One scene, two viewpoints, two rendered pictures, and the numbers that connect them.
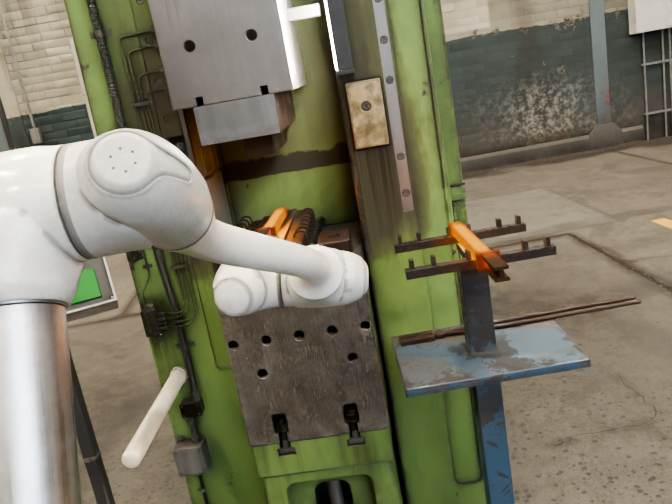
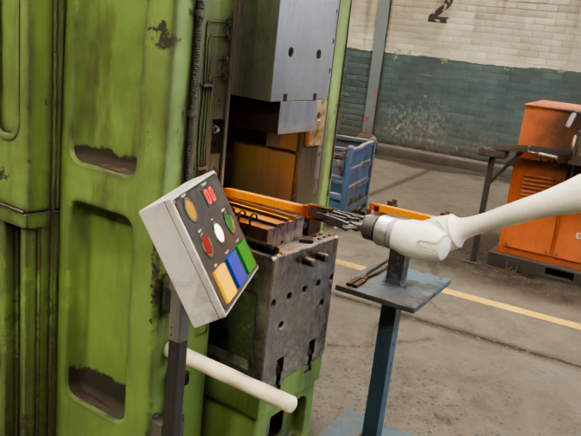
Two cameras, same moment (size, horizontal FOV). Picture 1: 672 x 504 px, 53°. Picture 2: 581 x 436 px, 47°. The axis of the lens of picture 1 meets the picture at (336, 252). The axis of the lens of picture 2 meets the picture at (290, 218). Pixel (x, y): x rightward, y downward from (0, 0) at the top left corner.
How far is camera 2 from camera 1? 2.09 m
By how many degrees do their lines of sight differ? 59
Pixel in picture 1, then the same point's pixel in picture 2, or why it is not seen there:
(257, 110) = (308, 112)
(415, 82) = (333, 103)
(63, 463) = not seen: outside the picture
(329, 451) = (295, 381)
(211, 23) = (304, 38)
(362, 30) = not seen: hidden behind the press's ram
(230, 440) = (188, 406)
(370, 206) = (301, 189)
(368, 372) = (324, 312)
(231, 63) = (305, 72)
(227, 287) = (445, 241)
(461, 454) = not seen: hidden behind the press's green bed
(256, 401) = (272, 349)
